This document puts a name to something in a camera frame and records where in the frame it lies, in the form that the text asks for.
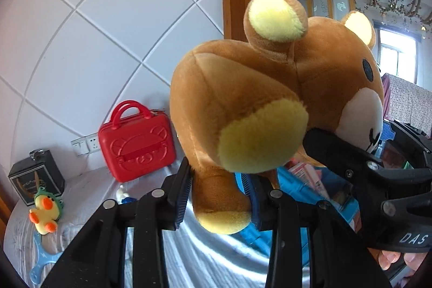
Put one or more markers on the blue storage bin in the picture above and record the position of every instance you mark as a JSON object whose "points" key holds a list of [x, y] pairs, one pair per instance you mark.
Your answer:
{"points": [[351, 210]]}

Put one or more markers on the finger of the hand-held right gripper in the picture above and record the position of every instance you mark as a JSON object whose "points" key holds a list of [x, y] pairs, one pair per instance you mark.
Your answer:
{"points": [[398, 224], [344, 156]]}

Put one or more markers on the wooden wall panel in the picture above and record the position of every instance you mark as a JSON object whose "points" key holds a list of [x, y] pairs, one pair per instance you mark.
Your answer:
{"points": [[2, 210]]}

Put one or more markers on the floral patterned cloth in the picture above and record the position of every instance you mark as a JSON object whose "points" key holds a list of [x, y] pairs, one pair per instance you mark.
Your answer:
{"points": [[408, 102]]}

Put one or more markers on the person's right hand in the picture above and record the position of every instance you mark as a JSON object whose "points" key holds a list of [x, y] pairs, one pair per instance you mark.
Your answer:
{"points": [[405, 267]]}

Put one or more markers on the red plastic suitcase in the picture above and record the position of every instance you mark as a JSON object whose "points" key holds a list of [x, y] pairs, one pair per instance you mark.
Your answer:
{"points": [[138, 146]]}

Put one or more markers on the grey striped bed sheet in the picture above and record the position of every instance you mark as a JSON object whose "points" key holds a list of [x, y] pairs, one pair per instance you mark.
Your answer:
{"points": [[216, 257]]}

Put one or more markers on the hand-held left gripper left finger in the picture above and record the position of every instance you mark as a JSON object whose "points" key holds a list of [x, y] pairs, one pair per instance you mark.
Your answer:
{"points": [[182, 193]]}

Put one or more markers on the black gift box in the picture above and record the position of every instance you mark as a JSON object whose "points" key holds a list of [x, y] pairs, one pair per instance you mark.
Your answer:
{"points": [[33, 173]]}

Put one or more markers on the bright window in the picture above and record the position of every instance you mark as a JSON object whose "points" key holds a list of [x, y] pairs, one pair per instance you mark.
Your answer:
{"points": [[398, 55]]}

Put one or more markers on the white wall outlet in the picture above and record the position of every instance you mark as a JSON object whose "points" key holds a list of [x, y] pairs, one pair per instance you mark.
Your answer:
{"points": [[93, 143]]}

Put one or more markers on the yellow duck plush green hood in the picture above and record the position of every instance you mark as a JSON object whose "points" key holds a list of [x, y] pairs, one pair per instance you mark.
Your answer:
{"points": [[45, 210]]}

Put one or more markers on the brown bear plush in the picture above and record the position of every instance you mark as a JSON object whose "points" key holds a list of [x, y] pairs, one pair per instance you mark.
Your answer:
{"points": [[236, 89]]}

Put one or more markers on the white wall switch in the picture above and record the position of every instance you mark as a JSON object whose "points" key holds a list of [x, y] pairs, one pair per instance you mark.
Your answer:
{"points": [[79, 147]]}

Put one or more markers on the pink wet wipes pack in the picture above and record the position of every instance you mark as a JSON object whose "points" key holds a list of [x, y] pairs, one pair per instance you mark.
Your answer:
{"points": [[305, 175]]}

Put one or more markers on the hanging vine decoration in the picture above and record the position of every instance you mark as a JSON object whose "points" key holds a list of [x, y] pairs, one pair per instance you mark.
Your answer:
{"points": [[395, 3]]}

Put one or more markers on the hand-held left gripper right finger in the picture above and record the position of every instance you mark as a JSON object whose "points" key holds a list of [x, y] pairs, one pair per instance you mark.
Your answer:
{"points": [[251, 197]]}

